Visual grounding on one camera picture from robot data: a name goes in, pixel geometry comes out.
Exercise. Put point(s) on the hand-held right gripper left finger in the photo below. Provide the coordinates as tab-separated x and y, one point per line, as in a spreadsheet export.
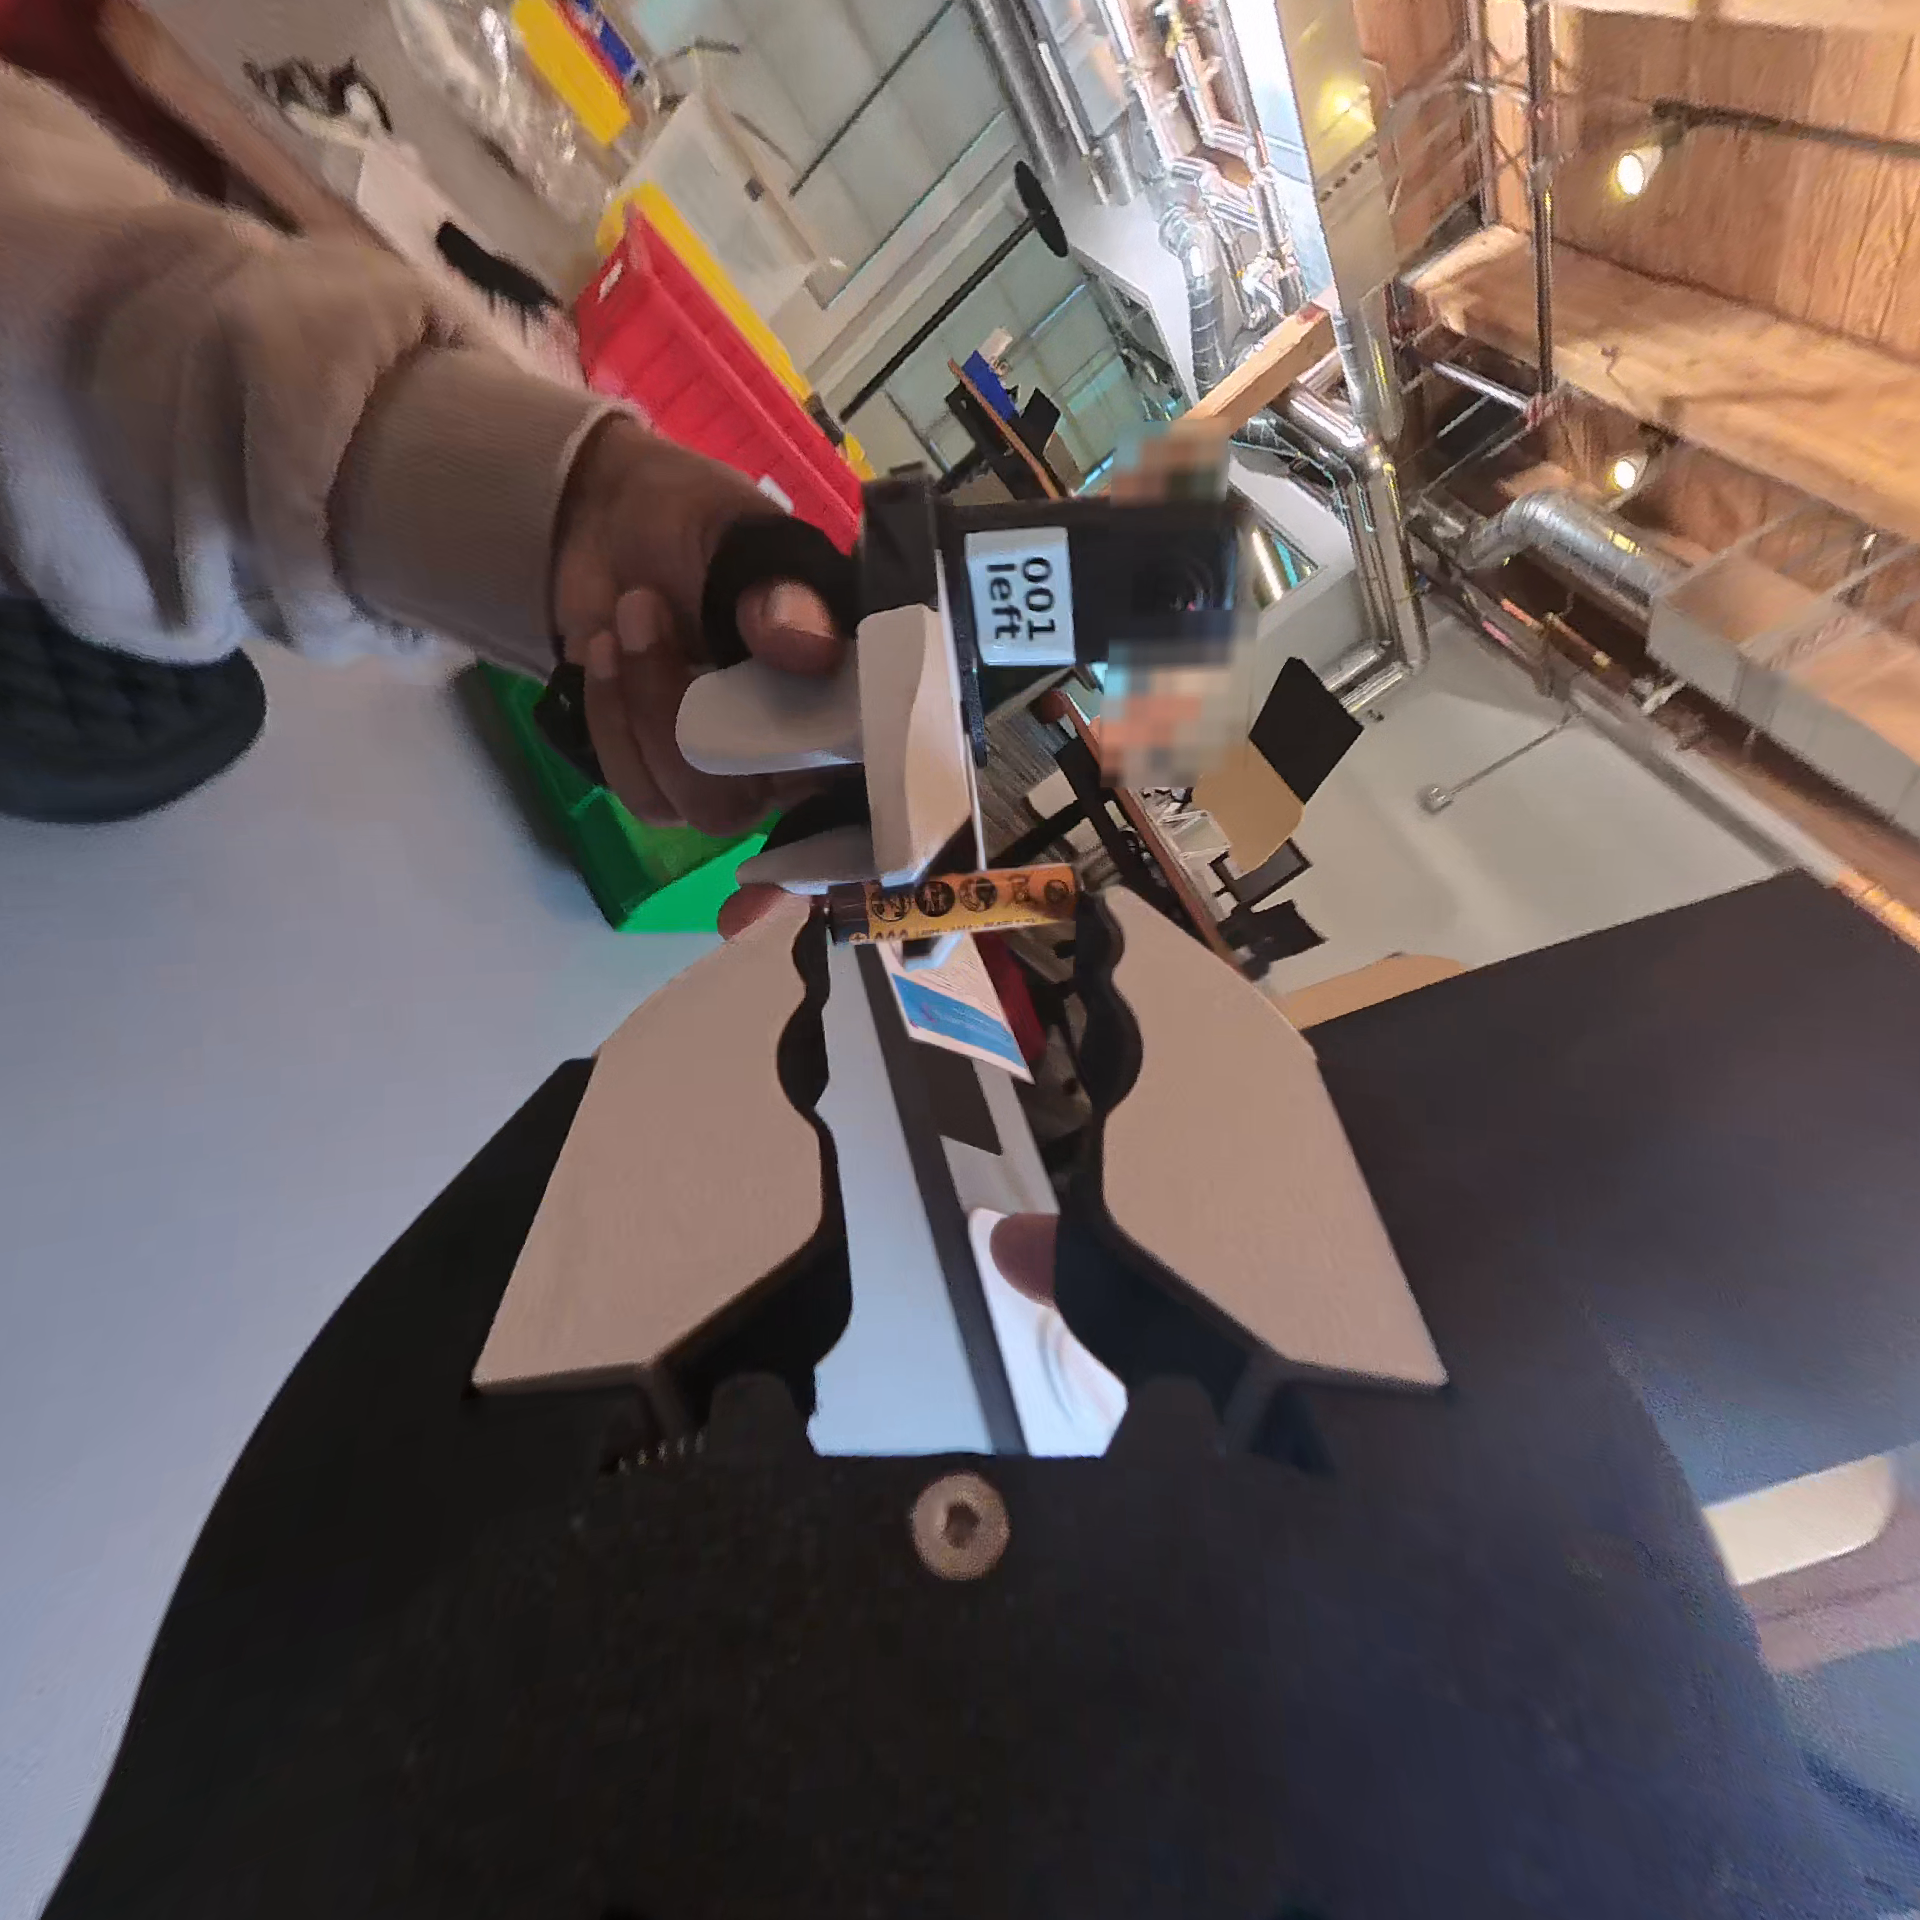
660	1199

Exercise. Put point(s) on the silver ventilation duct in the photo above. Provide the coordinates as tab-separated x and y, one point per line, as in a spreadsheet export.
1574	524

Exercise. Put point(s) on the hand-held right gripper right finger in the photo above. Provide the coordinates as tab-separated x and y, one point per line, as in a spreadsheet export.
1261	1199

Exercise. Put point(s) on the person's left forearm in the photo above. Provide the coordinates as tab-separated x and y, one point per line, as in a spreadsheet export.
301	452

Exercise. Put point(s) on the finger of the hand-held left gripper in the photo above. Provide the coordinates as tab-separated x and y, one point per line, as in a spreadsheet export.
970	812
912	735

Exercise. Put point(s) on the dark quilted clothing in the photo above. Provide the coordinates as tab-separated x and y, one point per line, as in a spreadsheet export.
107	719

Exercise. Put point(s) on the person's left hand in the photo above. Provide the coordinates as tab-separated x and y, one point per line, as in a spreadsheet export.
633	524

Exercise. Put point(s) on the black and tan chair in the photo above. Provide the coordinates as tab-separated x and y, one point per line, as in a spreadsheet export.
1301	716

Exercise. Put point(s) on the red stacked storage bin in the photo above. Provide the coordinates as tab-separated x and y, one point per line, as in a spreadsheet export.
689	360

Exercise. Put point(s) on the silver ventilation pipe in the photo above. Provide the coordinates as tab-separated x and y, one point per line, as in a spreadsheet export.
1389	569

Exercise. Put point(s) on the orange and black battery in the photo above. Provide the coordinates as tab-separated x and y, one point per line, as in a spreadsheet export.
961	899

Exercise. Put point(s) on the person's right hand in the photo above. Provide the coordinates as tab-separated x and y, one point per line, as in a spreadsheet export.
1027	1251

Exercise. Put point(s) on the green plastic bin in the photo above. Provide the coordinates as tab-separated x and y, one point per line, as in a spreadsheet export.
633	858

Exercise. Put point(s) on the ceiling spotlight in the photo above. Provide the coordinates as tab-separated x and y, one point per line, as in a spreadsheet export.
1624	473
1633	175

